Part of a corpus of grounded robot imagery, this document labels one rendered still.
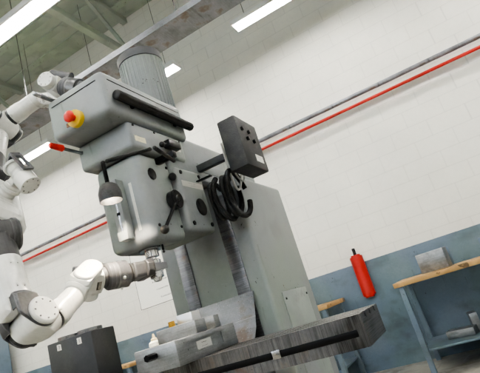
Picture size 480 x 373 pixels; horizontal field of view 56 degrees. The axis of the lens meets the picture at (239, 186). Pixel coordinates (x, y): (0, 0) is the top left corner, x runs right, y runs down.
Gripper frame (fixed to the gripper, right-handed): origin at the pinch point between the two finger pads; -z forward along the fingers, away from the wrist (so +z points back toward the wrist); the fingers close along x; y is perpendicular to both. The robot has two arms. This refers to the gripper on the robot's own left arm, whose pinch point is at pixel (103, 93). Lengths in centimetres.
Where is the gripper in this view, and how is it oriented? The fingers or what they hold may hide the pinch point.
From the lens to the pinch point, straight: 185.5
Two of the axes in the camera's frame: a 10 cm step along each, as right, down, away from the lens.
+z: -9.5, -1.7, 2.7
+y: 2.2, -9.6, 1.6
